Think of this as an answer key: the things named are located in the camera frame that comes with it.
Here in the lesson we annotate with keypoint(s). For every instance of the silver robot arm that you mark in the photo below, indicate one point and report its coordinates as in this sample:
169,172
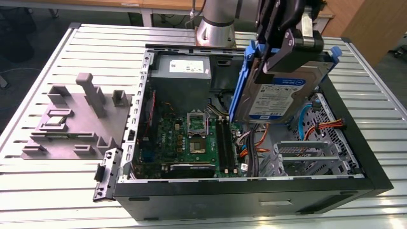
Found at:
217,35

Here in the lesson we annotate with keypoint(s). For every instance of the dark office chair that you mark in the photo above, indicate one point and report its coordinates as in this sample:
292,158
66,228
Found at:
17,35

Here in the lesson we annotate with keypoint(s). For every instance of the CPU socket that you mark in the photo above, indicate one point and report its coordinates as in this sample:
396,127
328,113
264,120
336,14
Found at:
200,146

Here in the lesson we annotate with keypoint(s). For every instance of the green motherboard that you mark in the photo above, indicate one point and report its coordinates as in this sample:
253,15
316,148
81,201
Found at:
169,143

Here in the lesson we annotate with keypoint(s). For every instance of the black open PC case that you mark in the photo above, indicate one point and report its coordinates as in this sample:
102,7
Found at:
222,202

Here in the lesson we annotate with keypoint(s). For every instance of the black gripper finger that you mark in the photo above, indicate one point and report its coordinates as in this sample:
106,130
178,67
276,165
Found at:
280,55
266,23

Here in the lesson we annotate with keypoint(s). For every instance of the blue expansion slot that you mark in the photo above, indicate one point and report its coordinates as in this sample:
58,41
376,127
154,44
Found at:
148,156

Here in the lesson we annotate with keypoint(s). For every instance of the grey metal retainer bracket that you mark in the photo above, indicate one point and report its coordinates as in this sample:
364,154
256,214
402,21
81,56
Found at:
110,167

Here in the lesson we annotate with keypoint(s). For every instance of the grey parts rack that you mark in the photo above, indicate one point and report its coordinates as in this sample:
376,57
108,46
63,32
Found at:
86,133

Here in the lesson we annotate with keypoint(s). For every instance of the green RAM stick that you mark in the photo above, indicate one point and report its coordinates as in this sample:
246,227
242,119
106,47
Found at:
73,136

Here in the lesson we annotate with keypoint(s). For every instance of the grey power supply unit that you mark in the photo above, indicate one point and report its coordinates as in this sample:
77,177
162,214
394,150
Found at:
181,90

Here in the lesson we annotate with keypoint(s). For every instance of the metal disk bay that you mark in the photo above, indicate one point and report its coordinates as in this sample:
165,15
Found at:
309,158

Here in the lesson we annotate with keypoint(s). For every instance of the silver CPU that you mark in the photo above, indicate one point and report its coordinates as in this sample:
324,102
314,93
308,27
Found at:
57,121

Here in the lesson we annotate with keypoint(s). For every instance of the wooden desk white frame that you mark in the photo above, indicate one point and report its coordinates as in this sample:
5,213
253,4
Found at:
95,3

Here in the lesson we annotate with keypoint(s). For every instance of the black graphics card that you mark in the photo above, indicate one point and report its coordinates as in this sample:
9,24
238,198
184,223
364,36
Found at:
192,169

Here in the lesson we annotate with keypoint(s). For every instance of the hard disk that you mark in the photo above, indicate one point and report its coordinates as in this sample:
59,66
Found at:
277,100

